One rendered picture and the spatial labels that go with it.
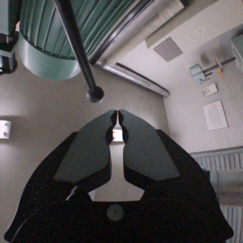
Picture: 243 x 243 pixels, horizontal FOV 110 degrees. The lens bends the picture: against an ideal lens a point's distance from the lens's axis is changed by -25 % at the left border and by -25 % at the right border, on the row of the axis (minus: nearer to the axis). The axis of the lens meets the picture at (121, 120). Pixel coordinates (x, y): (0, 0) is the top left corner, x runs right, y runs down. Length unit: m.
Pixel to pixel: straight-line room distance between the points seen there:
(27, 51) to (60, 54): 0.07
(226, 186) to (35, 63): 0.54
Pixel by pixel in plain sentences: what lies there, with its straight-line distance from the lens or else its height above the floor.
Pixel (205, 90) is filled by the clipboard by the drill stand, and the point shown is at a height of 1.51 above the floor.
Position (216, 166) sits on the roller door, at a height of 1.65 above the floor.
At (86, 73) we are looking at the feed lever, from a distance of 0.17.
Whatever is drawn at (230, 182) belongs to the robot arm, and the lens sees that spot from 0.40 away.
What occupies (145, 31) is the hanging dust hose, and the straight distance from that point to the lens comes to 1.71.
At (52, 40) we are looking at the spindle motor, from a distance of 0.23.
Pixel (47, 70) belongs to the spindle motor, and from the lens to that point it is 0.28.
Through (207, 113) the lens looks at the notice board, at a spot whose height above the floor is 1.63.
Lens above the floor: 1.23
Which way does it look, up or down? 47 degrees up
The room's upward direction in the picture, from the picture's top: 111 degrees counter-clockwise
